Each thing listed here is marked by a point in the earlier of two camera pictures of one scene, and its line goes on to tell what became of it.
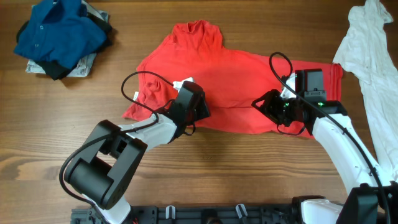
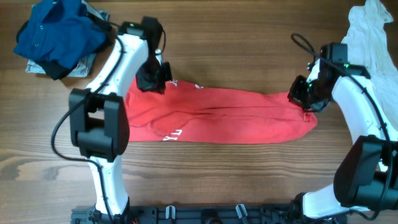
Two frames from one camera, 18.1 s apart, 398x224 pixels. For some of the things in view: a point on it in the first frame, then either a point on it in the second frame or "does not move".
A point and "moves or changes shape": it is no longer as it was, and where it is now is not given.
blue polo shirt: [59, 33] does not move
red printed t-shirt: [231, 79] moves or changes shape
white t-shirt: [366, 48] does not move
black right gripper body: [268, 106] → [299, 93]
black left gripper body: [203, 109] → [152, 81]
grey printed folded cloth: [82, 67] does not move
